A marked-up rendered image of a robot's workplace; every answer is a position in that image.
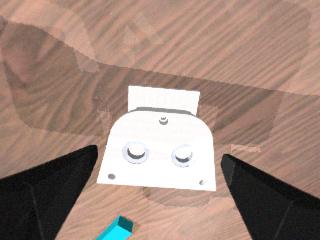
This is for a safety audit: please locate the cyan long rectangular bar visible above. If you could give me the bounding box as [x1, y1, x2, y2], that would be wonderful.
[95, 215, 133, 240]

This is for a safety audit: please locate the white plate with two round holes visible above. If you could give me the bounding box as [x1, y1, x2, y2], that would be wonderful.
[97, 107, 216, 191]

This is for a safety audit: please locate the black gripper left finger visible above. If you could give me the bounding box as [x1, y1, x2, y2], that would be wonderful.
[0, 145, 98, 240]

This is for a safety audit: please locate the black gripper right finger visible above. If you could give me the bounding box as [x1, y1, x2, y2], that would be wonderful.
[221, 154, 320, 240]

